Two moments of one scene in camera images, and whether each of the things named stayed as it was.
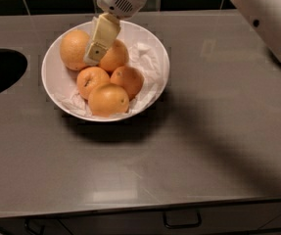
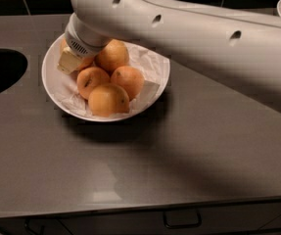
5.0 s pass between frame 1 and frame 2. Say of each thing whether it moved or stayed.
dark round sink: stayed
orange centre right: stayed
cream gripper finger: moved
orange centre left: stayed
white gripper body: moved
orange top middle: stayed
